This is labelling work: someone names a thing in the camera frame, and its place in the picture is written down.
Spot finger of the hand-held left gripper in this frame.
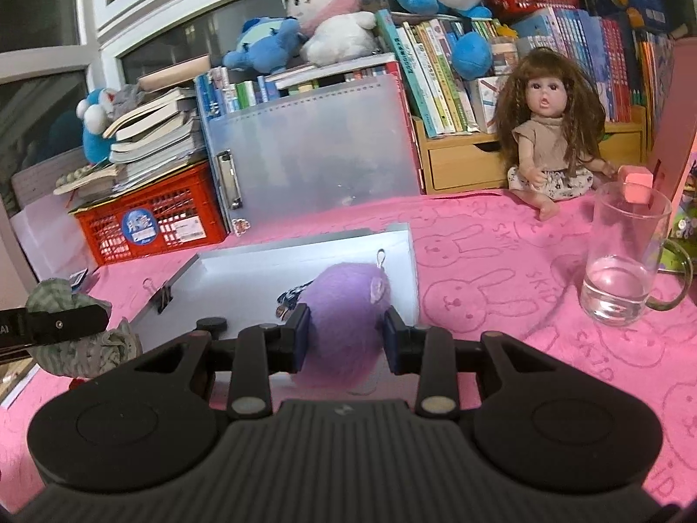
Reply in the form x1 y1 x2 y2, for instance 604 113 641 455
24 305 112 345

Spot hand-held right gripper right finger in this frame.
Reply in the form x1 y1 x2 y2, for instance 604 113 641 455
382 306 551 420

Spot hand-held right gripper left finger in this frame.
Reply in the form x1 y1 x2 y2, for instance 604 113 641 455
128 305 312 420

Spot purple fluffy pompom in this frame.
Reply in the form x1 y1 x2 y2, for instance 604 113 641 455
294 251 393 387

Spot green checked cloth pouch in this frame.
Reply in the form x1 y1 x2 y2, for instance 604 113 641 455
26 278 143 378

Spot white cardboard box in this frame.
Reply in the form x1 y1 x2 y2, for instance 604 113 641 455
128 222 421 350

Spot white paper sheet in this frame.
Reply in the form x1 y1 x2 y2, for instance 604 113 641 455
10 196 99 281

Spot black binder clip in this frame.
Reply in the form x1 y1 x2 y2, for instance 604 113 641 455
142 278 174 315

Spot pink bunny print towel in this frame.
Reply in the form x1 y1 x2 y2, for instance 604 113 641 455
0 188 697 502

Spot grey grid cutting mat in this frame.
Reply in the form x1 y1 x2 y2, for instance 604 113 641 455
11 147 91 213

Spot red plastic crate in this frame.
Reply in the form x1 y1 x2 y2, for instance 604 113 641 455
73 162 228 267

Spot translucent plastic folder case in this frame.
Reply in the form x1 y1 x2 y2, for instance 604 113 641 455
199 73 426 236

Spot wooden drawer organizer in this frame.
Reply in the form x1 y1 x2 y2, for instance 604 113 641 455
411 106 649 195

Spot small blue cat plush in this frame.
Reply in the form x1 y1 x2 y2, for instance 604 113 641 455
76 87 118 164

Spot stack of worn books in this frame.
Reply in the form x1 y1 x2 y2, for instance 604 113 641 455
53 54 210 211

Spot clear glass mug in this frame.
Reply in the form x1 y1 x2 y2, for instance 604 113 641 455
579 181 695 328

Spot row of small colourful books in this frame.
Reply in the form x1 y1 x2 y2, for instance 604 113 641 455
195 53 404 121

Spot small white carton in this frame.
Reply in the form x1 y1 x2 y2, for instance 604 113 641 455
468 76 504 134

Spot brown-haired doll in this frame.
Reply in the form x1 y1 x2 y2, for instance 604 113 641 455
493 46 619 221

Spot row of thin picture books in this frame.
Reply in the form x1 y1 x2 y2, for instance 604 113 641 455
376 8 518 139

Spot pink block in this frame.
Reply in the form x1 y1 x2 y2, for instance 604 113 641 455
618 165 654 205

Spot blue alien plush toy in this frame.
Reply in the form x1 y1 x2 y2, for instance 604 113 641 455
222 16 308 74

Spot green illustrated board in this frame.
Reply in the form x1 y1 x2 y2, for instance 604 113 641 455
661 163 697 273

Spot pink white rabbit plush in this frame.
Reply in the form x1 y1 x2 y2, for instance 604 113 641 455
274 0 378 63

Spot pink folding stand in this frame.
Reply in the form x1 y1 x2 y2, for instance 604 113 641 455
645 38 697 202

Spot row of orange-spined books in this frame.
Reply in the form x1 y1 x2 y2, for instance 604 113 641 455
634 27 676 110

